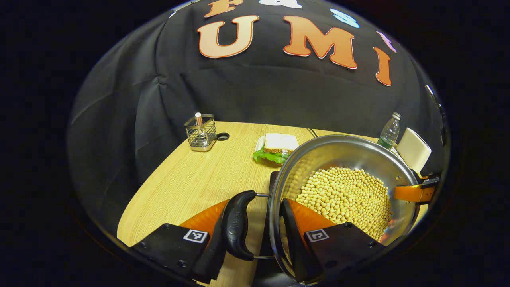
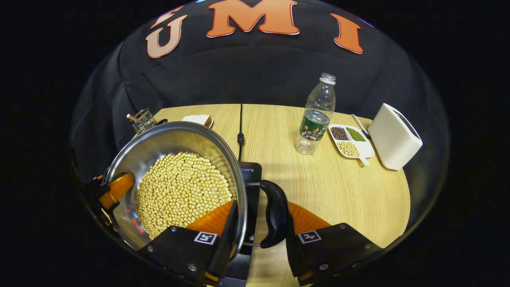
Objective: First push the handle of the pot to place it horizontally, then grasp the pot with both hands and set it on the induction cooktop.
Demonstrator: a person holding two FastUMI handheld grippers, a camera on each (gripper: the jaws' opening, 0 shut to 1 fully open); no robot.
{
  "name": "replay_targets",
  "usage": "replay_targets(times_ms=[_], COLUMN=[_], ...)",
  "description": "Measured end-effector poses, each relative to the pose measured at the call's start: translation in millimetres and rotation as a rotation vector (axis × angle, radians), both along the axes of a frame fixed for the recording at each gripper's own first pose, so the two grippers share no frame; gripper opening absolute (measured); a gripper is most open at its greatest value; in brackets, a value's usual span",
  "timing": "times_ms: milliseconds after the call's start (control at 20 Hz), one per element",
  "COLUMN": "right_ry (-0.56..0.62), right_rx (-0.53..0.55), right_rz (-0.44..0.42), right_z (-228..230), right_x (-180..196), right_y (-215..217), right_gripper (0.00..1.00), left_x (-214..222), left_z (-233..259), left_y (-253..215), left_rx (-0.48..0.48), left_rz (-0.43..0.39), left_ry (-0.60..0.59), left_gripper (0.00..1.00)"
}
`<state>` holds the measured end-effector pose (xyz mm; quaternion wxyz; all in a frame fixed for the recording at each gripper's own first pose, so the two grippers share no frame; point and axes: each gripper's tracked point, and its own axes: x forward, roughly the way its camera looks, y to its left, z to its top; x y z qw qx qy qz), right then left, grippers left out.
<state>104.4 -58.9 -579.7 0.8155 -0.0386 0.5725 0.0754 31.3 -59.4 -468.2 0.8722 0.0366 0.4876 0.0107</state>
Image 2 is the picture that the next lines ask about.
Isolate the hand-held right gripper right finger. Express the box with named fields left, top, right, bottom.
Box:
left=285, top=201, right=385, bottom=285

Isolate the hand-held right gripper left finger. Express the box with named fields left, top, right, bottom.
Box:
left=137, top=199, right=239, bottom=284

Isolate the pile of yellow soybeans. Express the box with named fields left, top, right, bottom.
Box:
left=133, top=152, right=233, bottom=239

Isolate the stainless steel pot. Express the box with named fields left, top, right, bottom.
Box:
left=104, top=121, right=290, bottom=259

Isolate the black induction cooktop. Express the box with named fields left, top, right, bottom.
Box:
left=217, top=161, right=263, bottom=287

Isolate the sandwich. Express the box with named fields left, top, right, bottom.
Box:
left=182, top=115, right=214, bottom=128

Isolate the small soybean portion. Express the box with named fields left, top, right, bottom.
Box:
left=337, top=142, right=360, bottom=157

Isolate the white divided plate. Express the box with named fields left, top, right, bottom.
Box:
left=328, top=124, right=375, bottom=166

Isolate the clear plastic water bottle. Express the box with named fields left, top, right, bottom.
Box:
left=295, top=73, right=336, bottom=155

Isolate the pile of green mung beans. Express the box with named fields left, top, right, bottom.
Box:
left=346, top=127, right=366, bottom=142

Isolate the white toaster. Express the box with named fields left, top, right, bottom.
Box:
left=367, top=103, right=423, bottom=171

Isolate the black backdrop cloth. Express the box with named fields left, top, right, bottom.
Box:
left=70, top=0, right=451, bottom=240

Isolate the metal wire rack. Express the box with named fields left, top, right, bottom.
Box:
left=127, top=108, right=157, bottom=134

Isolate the black power cable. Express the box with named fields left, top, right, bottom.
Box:
left=237, top=104, right=245, bottom=162

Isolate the white toaster cable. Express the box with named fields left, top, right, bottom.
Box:
left=351, top=114, right=371, bottom=140

